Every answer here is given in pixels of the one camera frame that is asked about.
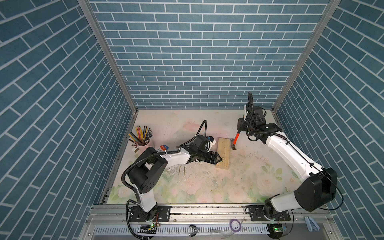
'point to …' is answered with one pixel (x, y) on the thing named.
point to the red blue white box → (164, 147)
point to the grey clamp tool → (311, 224)
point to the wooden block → (223, 149)
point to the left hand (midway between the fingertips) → (220, 160)
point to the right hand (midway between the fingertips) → (242, 121)
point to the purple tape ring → (240, 227)
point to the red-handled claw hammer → (233, 142)
